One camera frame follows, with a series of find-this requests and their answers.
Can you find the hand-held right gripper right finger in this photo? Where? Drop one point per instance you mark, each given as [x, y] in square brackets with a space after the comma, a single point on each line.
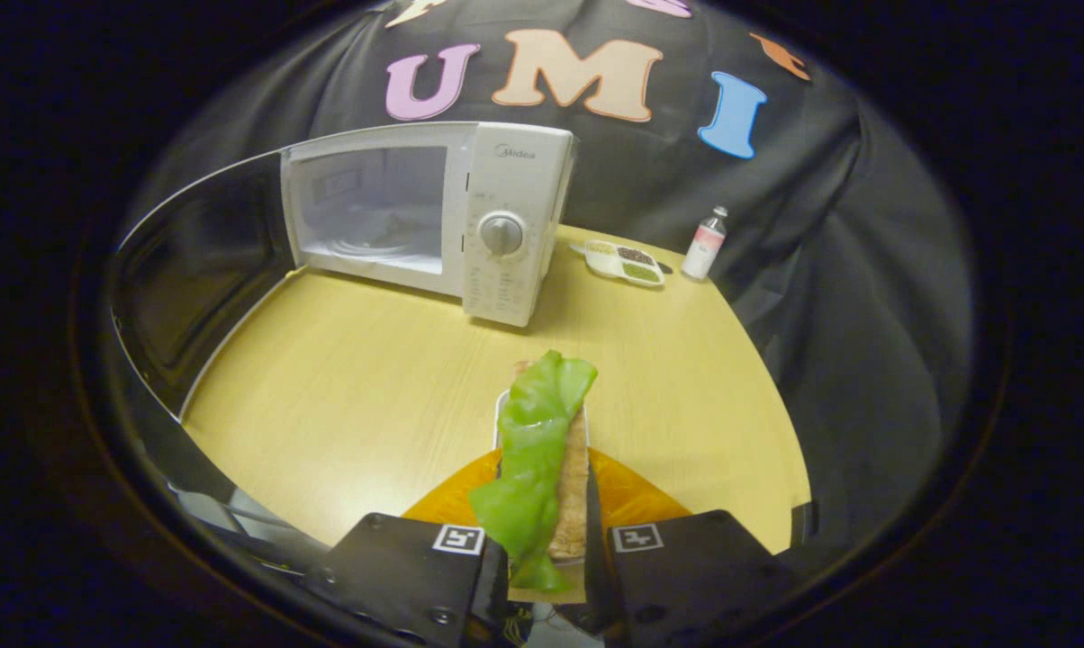
[686, 576]

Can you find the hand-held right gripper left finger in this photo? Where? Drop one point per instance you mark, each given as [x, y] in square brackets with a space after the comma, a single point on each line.
[416, 576]

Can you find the lettuce toast sandwich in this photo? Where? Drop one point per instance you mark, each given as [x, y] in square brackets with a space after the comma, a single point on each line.
[533, 450]

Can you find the white microwave oven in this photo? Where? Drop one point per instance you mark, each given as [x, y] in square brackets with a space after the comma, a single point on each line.
[515, 270]

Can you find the small black block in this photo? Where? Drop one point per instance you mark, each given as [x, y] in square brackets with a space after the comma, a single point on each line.
[803, 524]

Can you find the white divided condiment dish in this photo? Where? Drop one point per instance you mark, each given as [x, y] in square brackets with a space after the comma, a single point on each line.
[625, 263]

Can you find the small white pink-label bottle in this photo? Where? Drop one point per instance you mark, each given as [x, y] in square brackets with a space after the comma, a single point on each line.
[704, 247]

